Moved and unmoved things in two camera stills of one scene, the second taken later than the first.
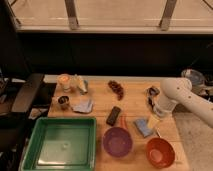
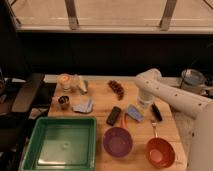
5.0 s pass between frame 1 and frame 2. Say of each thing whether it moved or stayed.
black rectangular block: stayed
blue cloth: moved
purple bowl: stayed
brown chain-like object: stayed
